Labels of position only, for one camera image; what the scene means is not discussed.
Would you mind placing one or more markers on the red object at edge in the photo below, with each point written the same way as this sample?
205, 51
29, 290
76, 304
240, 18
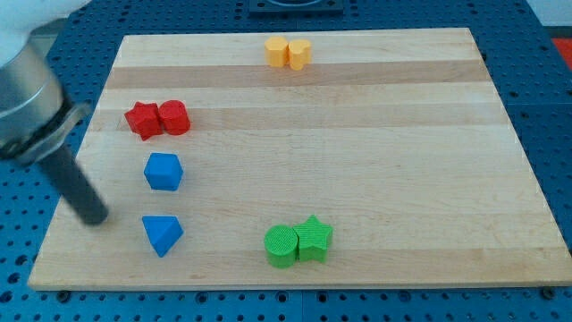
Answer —
564, 46

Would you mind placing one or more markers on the yellow heart block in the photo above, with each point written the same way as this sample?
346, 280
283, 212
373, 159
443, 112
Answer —
300, 53

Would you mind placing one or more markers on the yellow hexagon block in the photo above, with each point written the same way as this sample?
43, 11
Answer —
276, 51

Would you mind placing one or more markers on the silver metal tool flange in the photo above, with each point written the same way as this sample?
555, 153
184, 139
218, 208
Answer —
36, 112

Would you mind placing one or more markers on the light wooden board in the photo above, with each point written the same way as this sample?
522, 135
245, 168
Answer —
397, 139

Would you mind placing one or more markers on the green star block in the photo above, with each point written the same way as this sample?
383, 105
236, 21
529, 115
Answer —
315, 239

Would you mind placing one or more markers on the green cylinder block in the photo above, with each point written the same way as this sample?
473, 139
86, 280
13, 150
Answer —
281, 246

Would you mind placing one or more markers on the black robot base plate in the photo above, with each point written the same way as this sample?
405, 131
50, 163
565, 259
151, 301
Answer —
295, 6

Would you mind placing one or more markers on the red cylinder block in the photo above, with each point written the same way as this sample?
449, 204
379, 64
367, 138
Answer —
174, 117

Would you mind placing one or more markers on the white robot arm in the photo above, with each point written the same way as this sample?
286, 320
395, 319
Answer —
21, 17

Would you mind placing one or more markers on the red star block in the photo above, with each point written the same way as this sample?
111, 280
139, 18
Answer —
143, 119

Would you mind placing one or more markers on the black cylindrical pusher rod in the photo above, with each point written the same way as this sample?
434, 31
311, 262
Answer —
64, 173

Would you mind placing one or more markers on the blue triangle block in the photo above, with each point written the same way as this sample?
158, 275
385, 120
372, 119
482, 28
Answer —
162, 232

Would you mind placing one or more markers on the blue cube block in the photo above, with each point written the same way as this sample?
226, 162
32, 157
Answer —
163, 171

